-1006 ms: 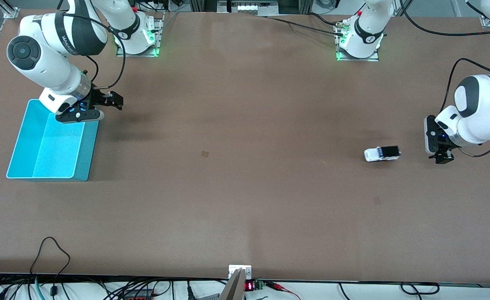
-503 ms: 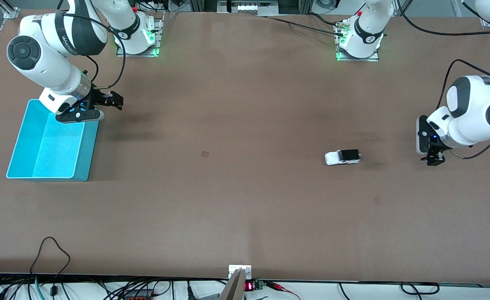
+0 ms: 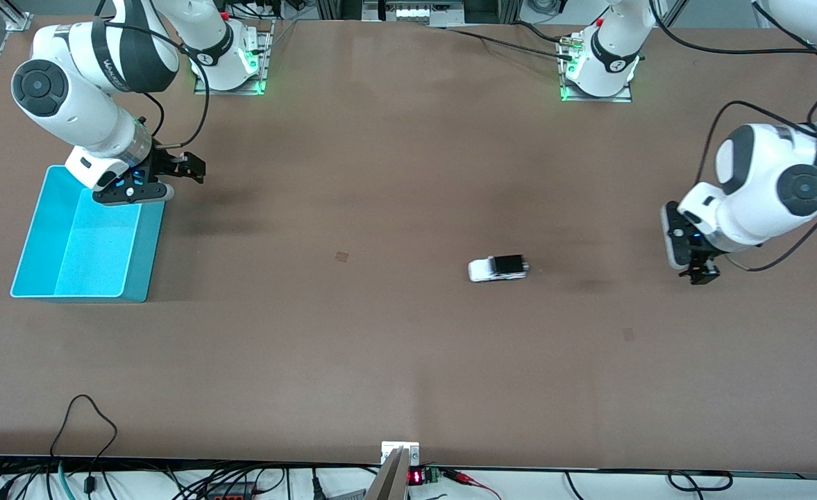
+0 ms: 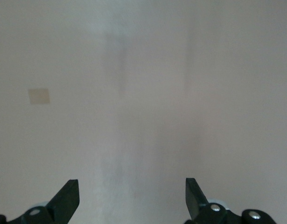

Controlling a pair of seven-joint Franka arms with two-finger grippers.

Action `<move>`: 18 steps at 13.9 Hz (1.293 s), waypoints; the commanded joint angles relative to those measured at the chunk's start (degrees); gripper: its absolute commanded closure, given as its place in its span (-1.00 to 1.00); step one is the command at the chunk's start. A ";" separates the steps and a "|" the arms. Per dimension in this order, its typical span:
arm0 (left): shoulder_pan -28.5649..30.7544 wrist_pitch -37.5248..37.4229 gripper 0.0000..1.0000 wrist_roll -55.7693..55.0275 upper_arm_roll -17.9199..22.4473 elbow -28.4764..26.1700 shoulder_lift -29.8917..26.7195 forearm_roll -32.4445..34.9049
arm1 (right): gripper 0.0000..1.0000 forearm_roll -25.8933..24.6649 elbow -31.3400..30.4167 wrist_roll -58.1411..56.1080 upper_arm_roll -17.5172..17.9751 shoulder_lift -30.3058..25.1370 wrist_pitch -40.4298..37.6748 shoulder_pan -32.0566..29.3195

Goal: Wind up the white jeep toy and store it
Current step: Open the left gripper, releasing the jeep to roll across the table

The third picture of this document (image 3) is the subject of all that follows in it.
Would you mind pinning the white mounting bracket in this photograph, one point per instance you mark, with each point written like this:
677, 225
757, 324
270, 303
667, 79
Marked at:
389, 448

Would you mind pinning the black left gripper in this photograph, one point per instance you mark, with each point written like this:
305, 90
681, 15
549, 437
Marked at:
702, 264

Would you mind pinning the turquoise plastic bin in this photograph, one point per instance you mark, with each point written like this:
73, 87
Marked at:
89, 257

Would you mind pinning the grey aluminium mount bar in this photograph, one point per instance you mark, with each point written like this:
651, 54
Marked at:
389, 482

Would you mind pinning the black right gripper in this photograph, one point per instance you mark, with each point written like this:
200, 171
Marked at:
164, 165

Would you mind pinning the red digit display module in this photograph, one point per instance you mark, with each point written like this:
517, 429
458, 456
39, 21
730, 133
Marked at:
416, 477

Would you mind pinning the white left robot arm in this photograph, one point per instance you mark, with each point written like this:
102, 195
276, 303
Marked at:
762, 180

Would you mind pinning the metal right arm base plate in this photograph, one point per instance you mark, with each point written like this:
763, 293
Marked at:
264, 55

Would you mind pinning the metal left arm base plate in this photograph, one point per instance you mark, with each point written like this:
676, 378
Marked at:
623, 97

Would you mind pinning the white jeep toy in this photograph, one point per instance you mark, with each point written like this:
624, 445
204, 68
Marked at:
495, 269

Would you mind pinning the green terminal block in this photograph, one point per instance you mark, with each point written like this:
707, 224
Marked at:
432, 475

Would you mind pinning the white power strip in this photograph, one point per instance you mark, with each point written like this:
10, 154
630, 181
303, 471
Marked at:
415, 10

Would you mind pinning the black power plug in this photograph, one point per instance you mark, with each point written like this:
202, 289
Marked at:
316, 485

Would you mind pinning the red clip lead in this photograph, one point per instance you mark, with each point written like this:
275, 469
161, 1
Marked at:
465, 478

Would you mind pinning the metal table corner bracket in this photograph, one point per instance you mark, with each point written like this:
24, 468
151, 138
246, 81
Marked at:
18, 21

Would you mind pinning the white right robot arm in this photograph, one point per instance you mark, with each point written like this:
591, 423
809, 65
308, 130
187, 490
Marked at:
71, 104

